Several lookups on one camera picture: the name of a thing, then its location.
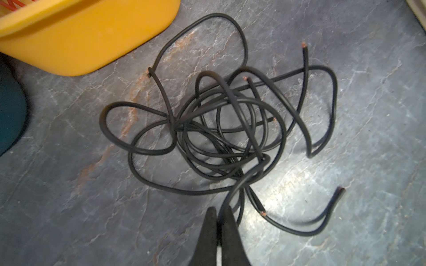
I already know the teal plastic tub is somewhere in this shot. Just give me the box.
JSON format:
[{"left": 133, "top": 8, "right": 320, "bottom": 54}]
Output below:
[{"left": 1, "top": 61, "right": 28, "bottom": 154}]

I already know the yellow plastic tub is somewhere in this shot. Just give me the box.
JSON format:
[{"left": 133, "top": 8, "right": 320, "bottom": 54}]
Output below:
[{"left": 1, "top": 0, "right": 180, "bottom": 76}]

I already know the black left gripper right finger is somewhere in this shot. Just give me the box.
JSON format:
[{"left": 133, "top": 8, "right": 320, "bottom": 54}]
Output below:
[{"left": 220, "top": 207, "right": 251, "bottom": 266}]

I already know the black cable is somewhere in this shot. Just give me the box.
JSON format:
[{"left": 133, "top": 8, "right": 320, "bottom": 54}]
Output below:
[{"left": 99, "top": 12, "right": 346, "bottom": 237}]

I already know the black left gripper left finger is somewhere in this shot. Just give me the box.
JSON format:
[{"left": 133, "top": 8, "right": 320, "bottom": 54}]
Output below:
[{"left": 189, "top": 207, "right": 217, "bottom": 266}]

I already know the beige work glove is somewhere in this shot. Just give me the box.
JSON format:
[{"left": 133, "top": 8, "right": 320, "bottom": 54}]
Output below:
[{"left": 406, "top": 0, "right": 426, "bottom": 31}]

